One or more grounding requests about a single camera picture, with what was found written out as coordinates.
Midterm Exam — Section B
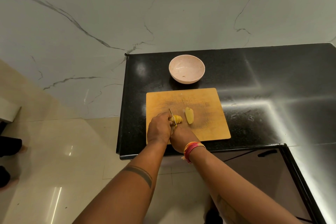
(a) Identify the person's left hand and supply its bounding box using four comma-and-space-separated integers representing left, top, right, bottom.
146, 112, 175, 146

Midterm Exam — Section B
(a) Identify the person's right hand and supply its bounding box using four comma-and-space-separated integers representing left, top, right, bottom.
170, 123, 203, 154

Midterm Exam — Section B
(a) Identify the yellow handled kitchen knife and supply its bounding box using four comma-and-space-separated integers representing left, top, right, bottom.
168, 108, 178, 127

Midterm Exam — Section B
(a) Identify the yellow potato half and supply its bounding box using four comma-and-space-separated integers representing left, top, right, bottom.
184, 107, 195, 125

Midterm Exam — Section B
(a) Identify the pink speckled bowl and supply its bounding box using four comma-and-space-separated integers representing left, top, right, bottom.
168, 54, 206, 85

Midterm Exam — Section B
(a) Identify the person's right forearm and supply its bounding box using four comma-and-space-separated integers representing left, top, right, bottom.
188, 146, 302, 224

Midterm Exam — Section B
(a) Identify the person's left forearm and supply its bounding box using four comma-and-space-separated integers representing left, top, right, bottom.
72, 141, 168, 224

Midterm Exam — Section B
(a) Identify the person's foot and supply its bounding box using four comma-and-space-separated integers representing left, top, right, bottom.
204, 208, 223, 224

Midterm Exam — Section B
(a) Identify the wooden cutting board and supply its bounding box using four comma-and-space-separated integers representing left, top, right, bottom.
146, 87, 232, 145

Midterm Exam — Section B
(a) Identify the red orange thread bracelet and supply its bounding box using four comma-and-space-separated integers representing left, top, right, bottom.
181, 141, 207, 164

